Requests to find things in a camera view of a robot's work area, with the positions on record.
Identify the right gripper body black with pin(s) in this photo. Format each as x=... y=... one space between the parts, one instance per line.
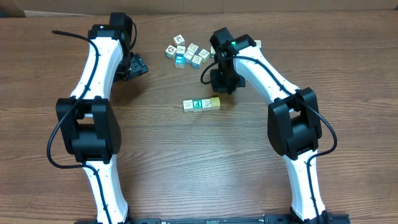
x=227 y=79

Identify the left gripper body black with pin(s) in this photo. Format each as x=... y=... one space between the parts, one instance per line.
x=131 y=65

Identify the yellow block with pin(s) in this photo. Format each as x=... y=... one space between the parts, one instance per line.
x=215 y=103

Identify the white block red side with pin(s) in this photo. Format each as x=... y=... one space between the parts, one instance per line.
x=206 y=104

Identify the white block green side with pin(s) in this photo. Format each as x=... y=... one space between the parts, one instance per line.
x=197 y=105

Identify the white block butterfly picture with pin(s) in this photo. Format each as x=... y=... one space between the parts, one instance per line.
x=188 y=105

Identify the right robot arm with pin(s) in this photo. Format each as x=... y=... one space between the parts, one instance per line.
x=293 y=119

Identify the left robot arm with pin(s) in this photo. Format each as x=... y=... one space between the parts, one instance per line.
x=86 y=120

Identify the white block green letters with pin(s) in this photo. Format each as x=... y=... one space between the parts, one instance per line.
x=212 y=52

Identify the white block tilted centre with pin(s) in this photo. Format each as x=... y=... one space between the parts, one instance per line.
x=196 y=61

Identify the block red circle green side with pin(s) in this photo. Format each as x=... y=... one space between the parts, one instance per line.
x=171 y=52

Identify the white block teal side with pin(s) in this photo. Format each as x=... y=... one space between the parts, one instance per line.
x=188 y=56

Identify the white block green grid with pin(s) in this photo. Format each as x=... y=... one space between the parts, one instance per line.
x=193 y=48

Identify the white block teal far right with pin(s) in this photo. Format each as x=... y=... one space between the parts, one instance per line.
x=258 y=43

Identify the white block behind blue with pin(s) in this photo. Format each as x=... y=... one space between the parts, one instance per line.
x=180 y=50

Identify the block with red picture top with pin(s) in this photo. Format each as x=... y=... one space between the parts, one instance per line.
x=179 y=40

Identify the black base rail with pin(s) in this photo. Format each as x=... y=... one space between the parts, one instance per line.
x=211 y=221

